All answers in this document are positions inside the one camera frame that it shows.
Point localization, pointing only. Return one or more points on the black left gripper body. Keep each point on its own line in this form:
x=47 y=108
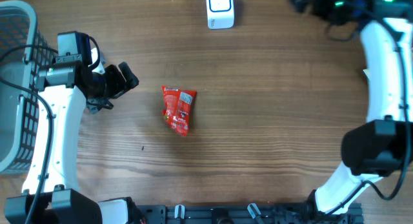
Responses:
x=108 y=86

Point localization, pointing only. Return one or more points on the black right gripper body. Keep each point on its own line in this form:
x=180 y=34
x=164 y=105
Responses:
x=321 y=6

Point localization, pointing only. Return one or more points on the red snack bag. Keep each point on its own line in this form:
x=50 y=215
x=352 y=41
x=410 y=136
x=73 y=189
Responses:
x=178 y=105

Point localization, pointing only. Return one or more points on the yellow wet wipes pack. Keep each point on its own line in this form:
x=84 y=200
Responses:
x=367 y=73

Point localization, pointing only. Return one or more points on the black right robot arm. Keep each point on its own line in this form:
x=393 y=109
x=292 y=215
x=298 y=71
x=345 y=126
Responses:
x=383 y=145

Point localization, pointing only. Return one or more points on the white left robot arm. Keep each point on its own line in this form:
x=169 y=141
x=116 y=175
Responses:
x=64 y=89

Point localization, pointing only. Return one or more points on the grey plastic shopping basket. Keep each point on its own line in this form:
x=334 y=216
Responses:
x=23 y=51

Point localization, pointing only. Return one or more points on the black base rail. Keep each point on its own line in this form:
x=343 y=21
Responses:
x=278 y=213

